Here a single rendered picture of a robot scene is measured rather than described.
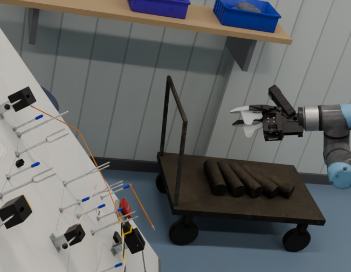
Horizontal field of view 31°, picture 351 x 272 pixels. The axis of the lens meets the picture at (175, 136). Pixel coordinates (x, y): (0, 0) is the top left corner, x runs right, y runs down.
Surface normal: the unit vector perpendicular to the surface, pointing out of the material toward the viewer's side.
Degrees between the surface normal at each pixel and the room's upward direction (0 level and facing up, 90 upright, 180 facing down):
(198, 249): 0
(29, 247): 50
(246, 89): 90
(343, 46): 90
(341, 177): 90
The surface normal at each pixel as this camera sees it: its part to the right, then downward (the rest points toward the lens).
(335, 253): 0.23, -0.84
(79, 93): 0.21, 0.54
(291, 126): -0.15, -0.43
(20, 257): 0.89, -0.40
